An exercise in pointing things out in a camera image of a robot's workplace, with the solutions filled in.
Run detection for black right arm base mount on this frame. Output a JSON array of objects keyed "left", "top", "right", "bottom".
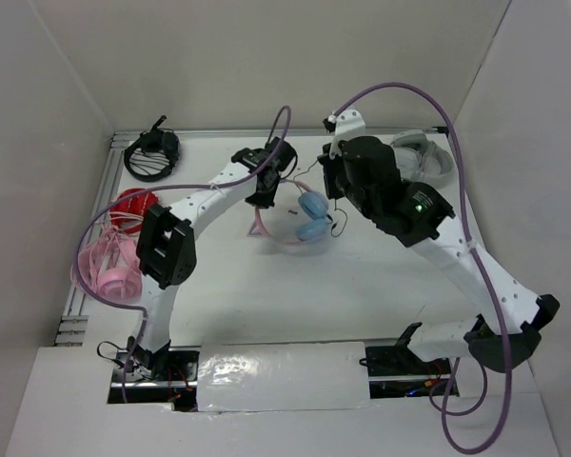
[{"left": 359, "top": 323, "right": 451, "bottom": 400}]

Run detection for white taped cover plate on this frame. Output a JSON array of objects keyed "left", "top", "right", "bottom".
[{"left": 196, "top": 342, "right": 371, "bottom": 413}]

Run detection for pink blue cat-ear headphones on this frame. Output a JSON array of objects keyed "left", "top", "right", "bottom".
[{"left": 246, "top": 179, "right": 334, "bottom": 247}]

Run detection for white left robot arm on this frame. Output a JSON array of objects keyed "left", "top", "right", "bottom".
[{"left": 127, "top": 137, "right": 297, "bottom": 380}]

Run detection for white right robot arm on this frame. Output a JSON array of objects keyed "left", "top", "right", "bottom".
[{"left": 318, "top": 136, "right": 560, "bottom": 373}]

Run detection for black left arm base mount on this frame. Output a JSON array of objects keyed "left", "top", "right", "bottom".
[{"left": 96, "top": 340, "right": 200, "bottom": 412}]

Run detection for red wrapped headphones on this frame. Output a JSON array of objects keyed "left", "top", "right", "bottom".
[{"left": 109, "top": 188, "right": 160, "bottom": 235}]

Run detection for black headphone audio cable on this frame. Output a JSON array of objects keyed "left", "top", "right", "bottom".
[{"left": 294, "top": 159, "right": 347, "bottom": 237}]

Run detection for white grey headphones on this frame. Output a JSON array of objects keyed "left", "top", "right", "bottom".
[{"left": 390, "top": 129, "right": 456, "bottom": 189}]

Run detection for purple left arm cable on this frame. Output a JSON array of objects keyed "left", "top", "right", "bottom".
[{"left": 75, "top": 105, "right": 293, "bottom": 406}]

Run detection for pink wrapped headphones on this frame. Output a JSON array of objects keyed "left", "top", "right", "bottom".
[{"left": 77, "top": 226, "right": 142, "bottom": 305}]

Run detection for black wrapped headphones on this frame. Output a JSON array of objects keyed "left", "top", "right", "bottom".
[{"left": 123, "top": 115, "right": 181, "bottom": 183}]

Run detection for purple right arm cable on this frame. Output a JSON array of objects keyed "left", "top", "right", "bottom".
[{"left": 332, "top": 82, "right": 511, "bottom": 454}]

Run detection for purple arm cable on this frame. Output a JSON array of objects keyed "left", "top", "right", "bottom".
[
  {"left": 332, "top": 82, "right": 511, "bottom": 454},
  {"left": 75, "top": 105, "right": 293, "bottom": 406}
]

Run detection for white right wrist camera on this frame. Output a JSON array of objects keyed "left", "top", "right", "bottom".
[{"left": 323, "top": 108, "right": 366, "bottom": 144}]

